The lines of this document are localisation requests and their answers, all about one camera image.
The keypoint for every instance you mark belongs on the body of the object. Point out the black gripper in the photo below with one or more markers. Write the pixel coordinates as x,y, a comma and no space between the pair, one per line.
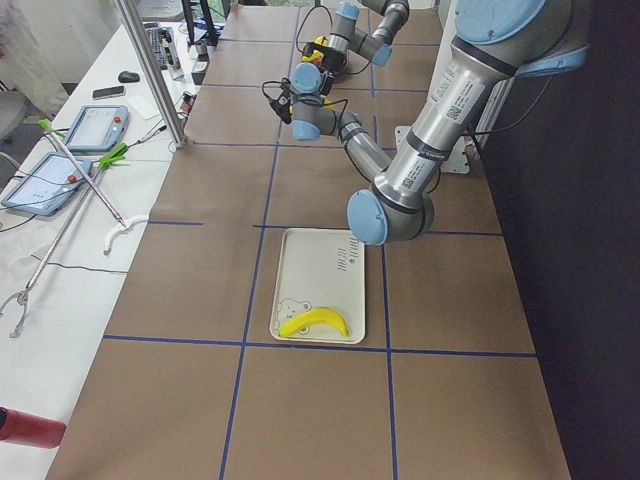
327,82
332,59

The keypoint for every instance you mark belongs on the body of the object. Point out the yellow banana moved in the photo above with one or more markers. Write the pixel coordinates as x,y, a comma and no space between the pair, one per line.
306,78
317,316

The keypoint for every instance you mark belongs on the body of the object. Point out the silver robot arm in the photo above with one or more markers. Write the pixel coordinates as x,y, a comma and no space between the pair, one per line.
372,32
494,41

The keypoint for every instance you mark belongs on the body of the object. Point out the black label box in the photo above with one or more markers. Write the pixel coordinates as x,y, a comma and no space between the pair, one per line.
199,70

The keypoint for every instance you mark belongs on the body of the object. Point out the white bear tray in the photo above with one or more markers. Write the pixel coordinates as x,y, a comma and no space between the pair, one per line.
320,268

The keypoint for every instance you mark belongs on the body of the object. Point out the black computer mouse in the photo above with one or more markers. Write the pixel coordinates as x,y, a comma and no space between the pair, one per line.
126,77

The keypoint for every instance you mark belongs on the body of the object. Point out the green clamp tool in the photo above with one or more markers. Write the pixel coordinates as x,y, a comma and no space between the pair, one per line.
115,155

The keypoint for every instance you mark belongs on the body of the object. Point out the black smartphone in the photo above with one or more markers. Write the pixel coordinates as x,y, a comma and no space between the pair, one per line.
108,92

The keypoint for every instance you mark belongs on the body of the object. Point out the teach pendant far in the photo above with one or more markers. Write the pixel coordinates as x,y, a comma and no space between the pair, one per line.
97,129

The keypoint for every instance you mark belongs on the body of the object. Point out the teach pendant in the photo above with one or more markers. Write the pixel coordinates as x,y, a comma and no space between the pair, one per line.
97,129
46,188

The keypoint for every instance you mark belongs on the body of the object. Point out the white hook grabber tool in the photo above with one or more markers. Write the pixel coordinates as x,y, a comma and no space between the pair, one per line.
123,225

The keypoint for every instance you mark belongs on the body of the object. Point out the teach pendant near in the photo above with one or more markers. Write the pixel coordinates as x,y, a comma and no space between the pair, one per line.
46,188

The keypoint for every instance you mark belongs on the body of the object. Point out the long metal grabber tool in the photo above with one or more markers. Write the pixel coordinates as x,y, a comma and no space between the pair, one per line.
21,297

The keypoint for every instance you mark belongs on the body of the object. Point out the red cylinder bottle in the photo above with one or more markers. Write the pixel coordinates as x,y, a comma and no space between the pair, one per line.
30,430

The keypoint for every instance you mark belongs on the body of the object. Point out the aluminium frame post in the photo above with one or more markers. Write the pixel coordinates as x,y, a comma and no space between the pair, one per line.
138,37

